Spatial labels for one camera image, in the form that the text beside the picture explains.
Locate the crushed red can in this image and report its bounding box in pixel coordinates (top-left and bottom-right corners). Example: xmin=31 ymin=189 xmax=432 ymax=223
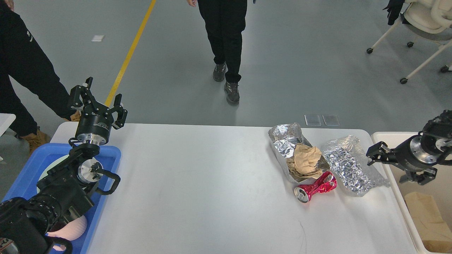
xmin=294 ymin=171 xmax=337 ymax=204

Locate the white side table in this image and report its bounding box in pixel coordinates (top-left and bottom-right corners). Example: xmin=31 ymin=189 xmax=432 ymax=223
xmin=0 ymin=113 xmax=16 ymax=136

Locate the brown paper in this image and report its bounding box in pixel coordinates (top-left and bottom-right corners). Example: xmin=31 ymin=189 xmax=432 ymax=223
xmin=286 ymin=143 xmax=330 ymax=182

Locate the pink mug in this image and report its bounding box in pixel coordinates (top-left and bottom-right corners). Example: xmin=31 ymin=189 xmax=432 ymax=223
xmin=47 ymin=216 xmax=88 ymax=241

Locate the clear floor tile right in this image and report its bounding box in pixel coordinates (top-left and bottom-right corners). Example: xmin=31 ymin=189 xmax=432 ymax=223
xmin=322 ymin=114 xmax=340 ymax=126

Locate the clear plastic wrap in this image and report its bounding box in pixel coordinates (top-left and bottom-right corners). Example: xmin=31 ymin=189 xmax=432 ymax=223
xmin=321 ymin=135 xmax=390 ymax=197

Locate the green plate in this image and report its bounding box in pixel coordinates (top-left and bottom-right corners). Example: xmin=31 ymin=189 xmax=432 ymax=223
xmin=38 ymin=155 xmax=69 ymax=182

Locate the clear floor tile left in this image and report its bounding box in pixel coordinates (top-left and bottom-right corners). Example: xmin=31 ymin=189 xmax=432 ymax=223
xmin=304 ymin=114 xmax=322 ymax=127

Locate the clear floor tile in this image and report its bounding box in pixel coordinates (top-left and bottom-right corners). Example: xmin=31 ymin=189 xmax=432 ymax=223
xmin=322 ymin=114 xmax=340 ymax=126
xmin=304 ymin=114 xmax=322 ymax=127

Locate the white office chair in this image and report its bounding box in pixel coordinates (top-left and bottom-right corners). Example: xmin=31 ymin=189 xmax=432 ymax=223
xmin=366 ymin=0 xmax=452 ymax=85

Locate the blue plastic tray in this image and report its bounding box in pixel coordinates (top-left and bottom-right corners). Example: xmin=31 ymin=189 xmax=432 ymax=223
xmin=2 ymin=143 xmax=121 ymax=254

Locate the white plastic bin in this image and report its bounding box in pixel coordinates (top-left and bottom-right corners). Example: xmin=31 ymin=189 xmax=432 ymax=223
xmin=371 ymin=132 xmax=452 ymax=254

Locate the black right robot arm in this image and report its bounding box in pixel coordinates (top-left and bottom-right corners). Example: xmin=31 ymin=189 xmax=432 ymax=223
xmin=366 ymin=110 xmax=452 ymax=186

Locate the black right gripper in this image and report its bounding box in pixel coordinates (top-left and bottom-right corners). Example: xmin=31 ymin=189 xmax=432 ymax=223
xmin=366 ymin=136 xmax=439 ymax=186

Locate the aluminium foil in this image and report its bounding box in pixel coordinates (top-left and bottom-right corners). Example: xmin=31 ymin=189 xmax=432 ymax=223
xmin=268 ymin=122 xmax=315 ymax=185

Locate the brown paper bag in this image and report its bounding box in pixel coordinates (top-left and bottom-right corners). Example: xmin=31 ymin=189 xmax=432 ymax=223
xmin=405 ymin=192 xmax=452 ymax=253

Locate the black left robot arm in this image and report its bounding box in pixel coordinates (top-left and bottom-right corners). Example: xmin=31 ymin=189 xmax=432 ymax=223
xmin=0 ymin=77 xmax=127 ymax=254

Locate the person in grey sneakers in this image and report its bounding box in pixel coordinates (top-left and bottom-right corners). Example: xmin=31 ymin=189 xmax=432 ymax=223
xmin=187 ymin=0 xmax=248 ymax=104

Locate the person in tan boots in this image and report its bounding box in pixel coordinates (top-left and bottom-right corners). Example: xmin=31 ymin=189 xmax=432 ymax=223
xmin=0 ymin=0 xmax=81 ymax=155

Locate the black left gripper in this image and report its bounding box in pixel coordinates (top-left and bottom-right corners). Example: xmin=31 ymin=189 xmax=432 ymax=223
xmin=70 ymin=77 xmax=128 ymax=145

